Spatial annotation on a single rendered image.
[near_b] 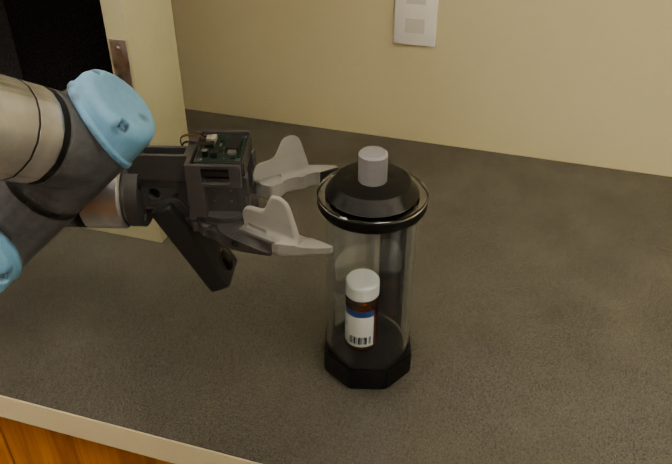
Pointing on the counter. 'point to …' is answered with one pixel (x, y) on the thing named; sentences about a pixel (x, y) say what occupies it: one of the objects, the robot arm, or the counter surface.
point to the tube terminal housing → (145, 50)
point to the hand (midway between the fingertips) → (336, 212)
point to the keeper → (121, 60)
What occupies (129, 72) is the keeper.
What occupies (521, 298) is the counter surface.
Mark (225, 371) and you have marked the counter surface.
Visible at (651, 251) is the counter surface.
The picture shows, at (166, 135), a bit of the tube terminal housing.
